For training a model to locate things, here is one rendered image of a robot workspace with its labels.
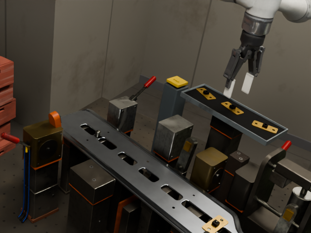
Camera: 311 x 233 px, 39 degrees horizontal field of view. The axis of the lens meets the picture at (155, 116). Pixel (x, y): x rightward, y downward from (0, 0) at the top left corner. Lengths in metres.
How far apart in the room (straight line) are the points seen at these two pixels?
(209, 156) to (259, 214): 0.24
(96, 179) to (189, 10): 2.68
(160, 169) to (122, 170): 0.13
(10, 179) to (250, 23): 1.08
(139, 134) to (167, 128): 0.71
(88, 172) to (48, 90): 1.82
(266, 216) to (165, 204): 0.33
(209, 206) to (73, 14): 1.98
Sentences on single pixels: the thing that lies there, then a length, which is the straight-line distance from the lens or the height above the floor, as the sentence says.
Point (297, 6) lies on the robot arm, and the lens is 1.78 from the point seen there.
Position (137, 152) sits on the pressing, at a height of 1.00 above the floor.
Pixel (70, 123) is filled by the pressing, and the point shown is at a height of 1.00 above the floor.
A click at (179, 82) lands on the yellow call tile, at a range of 1.67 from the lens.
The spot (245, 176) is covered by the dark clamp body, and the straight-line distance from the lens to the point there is 1.39.
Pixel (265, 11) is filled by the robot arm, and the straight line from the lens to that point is 1.39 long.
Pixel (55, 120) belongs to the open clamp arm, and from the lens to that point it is 1.46.
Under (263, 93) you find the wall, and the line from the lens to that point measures 3.79.
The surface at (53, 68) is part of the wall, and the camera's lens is 3.04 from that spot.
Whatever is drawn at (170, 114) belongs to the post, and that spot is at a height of 1.03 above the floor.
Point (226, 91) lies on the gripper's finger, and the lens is 1.50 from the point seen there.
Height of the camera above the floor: 1.87
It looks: 30 degrees down
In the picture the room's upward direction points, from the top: 11 degrees clockwise
